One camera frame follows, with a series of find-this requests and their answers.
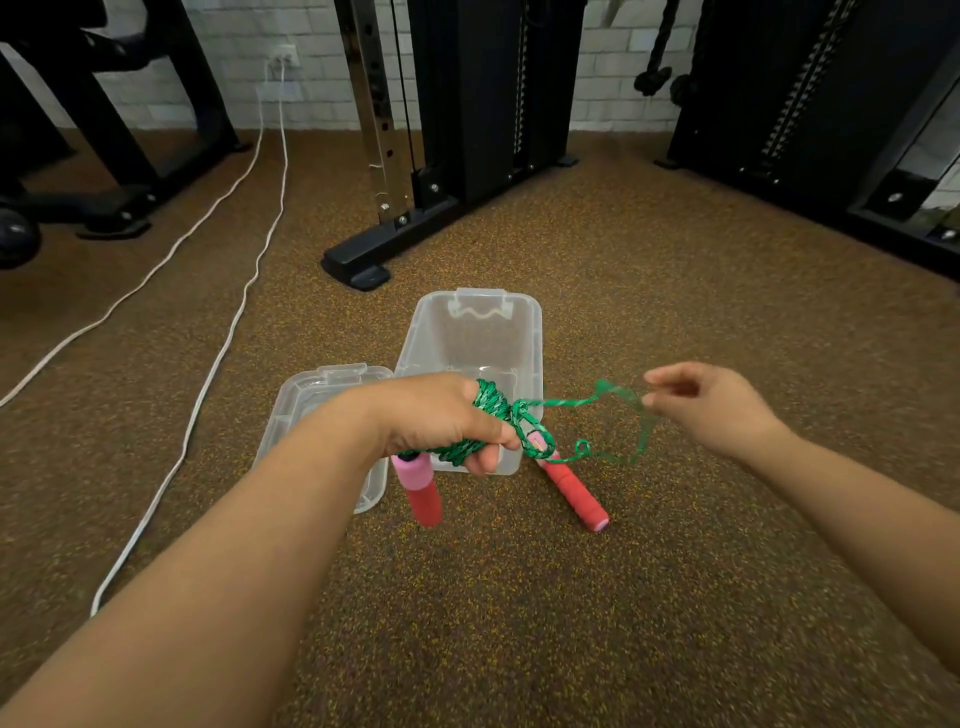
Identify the black round weight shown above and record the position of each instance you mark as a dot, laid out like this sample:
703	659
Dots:
15	238

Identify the person's left forearm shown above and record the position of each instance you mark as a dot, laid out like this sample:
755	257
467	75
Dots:
225	570

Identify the person's left thumb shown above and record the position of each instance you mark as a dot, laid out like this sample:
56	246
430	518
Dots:
491	431

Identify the person's right thumb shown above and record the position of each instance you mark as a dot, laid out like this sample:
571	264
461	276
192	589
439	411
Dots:
658	403

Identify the clear plastic box lid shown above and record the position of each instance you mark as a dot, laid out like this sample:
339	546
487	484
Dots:
307	409

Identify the person's left hand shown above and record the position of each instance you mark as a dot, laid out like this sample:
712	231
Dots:
424	412

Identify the person's right forearm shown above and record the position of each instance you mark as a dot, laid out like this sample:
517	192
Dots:
877	517

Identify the clear plastic storage box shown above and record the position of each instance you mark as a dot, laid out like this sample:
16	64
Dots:
472	337

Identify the white wall socket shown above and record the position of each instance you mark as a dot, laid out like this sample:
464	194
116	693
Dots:
285	55

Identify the person's right hand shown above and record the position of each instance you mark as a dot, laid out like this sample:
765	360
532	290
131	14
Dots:
720	412

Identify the black weight stack machine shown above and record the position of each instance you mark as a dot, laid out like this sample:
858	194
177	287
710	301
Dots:
810	97

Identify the black gym bench frame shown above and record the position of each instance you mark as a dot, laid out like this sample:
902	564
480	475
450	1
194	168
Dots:
112	97

